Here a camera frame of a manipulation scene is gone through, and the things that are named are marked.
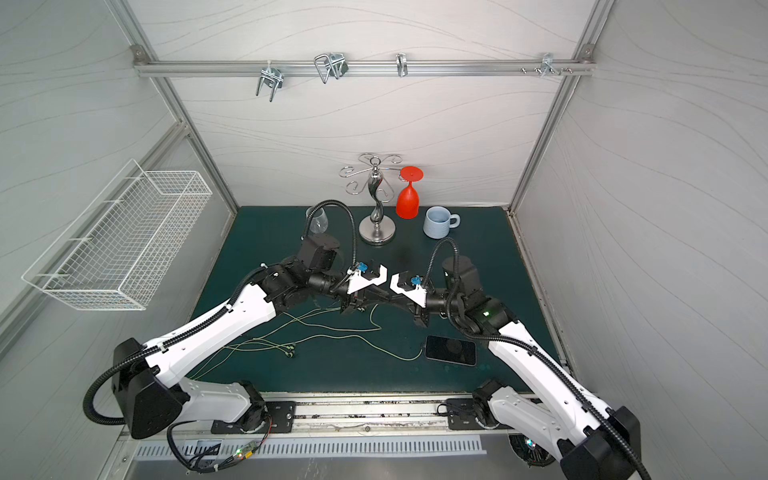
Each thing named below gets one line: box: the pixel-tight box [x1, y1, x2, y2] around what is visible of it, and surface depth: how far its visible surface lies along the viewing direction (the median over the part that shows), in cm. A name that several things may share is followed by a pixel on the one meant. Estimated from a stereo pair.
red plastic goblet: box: [396, 166, 424, 220], surface depth 99 cm
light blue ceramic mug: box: [423, 206, 461, 240], surface depth 113 cm
